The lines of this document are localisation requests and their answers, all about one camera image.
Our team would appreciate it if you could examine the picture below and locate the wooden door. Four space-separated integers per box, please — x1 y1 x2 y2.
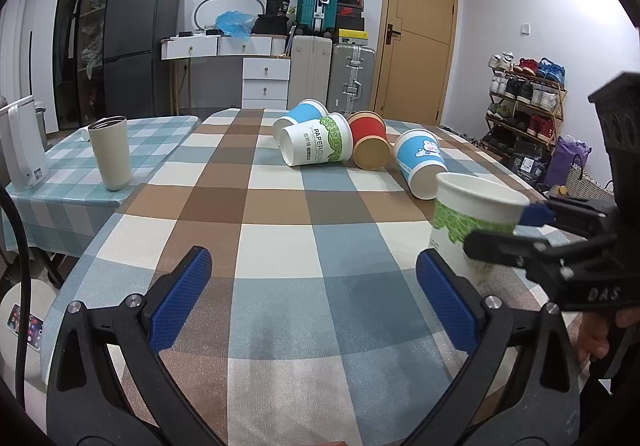
372 0 460 127

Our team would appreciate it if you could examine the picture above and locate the teal checked tablecloth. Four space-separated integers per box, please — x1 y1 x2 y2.
0 115 201 260

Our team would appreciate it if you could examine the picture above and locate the white green leaf paper cup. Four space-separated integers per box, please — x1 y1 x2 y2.
431 172 531 292
279 113 354 168

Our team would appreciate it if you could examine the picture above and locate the person's right hand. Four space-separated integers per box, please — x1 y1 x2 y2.
575 305 640 363

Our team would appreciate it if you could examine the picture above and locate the smartphone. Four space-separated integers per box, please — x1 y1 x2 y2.
6 303 45 352

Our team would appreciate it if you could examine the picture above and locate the cream insulated tumbler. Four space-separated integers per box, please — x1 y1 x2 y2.
88 115 134 192

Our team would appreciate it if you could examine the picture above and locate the blue white paper cup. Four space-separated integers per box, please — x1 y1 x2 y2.
393 128 449 200
272 99 329 138

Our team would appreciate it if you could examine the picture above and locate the white countertop appliance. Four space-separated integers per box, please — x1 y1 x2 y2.
0 95 50 192

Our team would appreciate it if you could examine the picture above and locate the black cable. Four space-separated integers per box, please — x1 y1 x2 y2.
0 183 32 409

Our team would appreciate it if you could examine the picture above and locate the brown blue checked tablecloth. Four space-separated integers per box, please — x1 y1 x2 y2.
40 107 591 446

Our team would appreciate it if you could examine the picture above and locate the white drawer unit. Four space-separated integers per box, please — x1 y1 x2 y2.
241 57 292 110

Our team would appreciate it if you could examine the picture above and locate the dark grey refrigerator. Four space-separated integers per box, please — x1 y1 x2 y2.
102 0 184 120

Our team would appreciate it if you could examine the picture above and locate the blue plastic bag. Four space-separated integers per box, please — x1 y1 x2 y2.
214 10 257 40

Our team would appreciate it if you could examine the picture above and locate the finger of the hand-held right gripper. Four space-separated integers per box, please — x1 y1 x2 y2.
462 230 588 273
517 199 617 238

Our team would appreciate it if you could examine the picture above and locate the white suitcase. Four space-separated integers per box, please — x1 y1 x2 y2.
289 35 334 112

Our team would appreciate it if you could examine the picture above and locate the black printed bag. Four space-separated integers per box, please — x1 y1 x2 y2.
509 138 554 185

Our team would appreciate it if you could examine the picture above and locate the white round stool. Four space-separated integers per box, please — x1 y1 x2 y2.
0 276 62 409

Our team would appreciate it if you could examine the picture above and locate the purple bag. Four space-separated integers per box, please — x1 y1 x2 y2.
543 135 592 187

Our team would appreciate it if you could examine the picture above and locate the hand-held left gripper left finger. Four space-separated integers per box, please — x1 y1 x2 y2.
46 246 226 446

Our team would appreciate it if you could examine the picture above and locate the black red shoe box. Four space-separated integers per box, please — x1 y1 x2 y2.
337 5 365 30

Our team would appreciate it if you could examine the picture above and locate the collection of shoes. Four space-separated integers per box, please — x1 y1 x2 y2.
486 51 567 157

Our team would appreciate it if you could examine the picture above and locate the woven basket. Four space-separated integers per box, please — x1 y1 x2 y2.
564 161 616 201

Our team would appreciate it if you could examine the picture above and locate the glass door cabinet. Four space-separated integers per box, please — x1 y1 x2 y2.
52 0 127 132

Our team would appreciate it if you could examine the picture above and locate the red brown paper cup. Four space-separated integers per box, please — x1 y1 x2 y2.
346 111 391 171

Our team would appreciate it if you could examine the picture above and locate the wooden shoe rack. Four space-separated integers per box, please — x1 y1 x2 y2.
481 66 569 162

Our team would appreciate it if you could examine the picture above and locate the silver suitcase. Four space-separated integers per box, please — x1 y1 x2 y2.
327 43 376 115

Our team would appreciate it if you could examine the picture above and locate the yellow black shoe box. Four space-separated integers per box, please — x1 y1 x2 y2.
334 28 369 46

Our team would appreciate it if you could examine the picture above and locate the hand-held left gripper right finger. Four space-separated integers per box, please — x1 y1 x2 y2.
400 247 583 446

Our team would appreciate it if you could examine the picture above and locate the oval mirror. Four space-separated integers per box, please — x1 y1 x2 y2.
193 0 266 35

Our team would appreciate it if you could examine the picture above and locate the white vanity table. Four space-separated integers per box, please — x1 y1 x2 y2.
160 33 293 118

